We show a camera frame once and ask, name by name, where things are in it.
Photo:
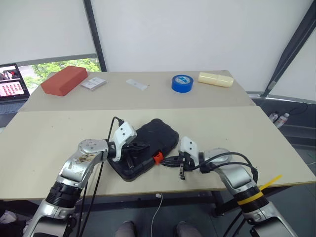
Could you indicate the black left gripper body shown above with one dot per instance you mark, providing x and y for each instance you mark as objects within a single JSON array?
[{"x": 128, "y": 149}]

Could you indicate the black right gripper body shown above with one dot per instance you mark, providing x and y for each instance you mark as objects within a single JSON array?
[{"x": 188, "y": 164}]

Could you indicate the black plastic tool case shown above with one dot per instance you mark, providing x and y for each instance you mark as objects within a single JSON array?
[{"x": 155, "y": 134}]

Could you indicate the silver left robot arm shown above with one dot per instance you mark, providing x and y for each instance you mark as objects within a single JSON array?
[{"x": 74, "y": 168}]

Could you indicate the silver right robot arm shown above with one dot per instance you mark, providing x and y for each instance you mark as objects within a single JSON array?
[{"x": 234, "y": 175}]

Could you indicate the dark grey rounded shape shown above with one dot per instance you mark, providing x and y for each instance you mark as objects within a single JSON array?
[
  {"x": 185, "y": 229},
  {"x": 126, "y": 229}
]

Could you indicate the flat white plastic piece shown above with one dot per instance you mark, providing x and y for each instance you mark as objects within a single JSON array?
[{"x": 135, "y": 84}]

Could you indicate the blue tape roll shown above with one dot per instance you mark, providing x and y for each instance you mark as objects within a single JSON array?
[{"x": 176, "y": 86}]

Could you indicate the yellow zip tie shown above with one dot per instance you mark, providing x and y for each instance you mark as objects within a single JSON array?
[{"x": 271, "y": 181}]

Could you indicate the pale yellow foam block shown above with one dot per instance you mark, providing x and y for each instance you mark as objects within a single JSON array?
[{"x": 214, "y": 79}]

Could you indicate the red orange foam brick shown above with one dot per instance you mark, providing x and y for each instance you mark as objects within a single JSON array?
[{"x": 61, "y": 81}]

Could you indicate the clear plastic bottle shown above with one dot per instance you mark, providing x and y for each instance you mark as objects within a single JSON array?
[
  {"x": 274, "y": 116},
  {"x": 282, "y": 120}
]

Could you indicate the open laptop computer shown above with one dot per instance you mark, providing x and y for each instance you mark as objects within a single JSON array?
[{"x": 12, "y": 84}]

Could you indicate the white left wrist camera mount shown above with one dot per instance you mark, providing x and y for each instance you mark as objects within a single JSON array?
[{"x": 124, "y": 133}]

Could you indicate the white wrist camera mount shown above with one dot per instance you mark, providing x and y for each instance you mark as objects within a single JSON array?
[
  {"x": 188, "y": 145},
  {"x": 124, "y": 133}
]

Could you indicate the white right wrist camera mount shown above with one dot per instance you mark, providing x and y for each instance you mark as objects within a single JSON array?
[{"x": 188, "y": 145}]

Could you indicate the black table frame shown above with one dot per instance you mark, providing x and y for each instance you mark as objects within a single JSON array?
[{"x": 187, "y": 197}]

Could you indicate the black window frame post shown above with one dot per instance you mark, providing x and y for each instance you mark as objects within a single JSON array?
[{"x": 97, "y": 37}]

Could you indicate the black diagonal frame beam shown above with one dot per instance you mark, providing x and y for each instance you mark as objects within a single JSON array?
[{"x": 288, "y": 47}]

